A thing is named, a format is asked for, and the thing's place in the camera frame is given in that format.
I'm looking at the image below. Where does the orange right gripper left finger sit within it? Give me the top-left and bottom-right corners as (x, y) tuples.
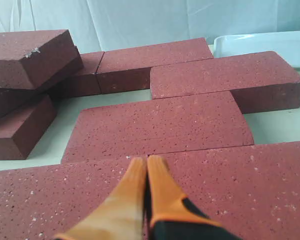
(53, 157), (147, 240)

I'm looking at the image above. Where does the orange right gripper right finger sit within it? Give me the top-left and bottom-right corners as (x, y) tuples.
(147, 155), (239, 240)

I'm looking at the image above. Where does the chipped top brick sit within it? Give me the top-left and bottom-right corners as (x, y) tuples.
(0, 29), (83, 90)

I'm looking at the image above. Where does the third row red brick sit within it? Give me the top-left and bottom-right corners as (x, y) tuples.
(61, 91), (254, 164)

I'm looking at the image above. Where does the second row right brick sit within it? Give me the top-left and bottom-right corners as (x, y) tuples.
(150, 51), (300, 114)

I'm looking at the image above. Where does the white backdrop cloth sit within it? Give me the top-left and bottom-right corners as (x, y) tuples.
(0, 0), (300, 53)

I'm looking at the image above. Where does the white plastic tray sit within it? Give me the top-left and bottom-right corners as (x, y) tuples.
(213, 31), (300, 69)

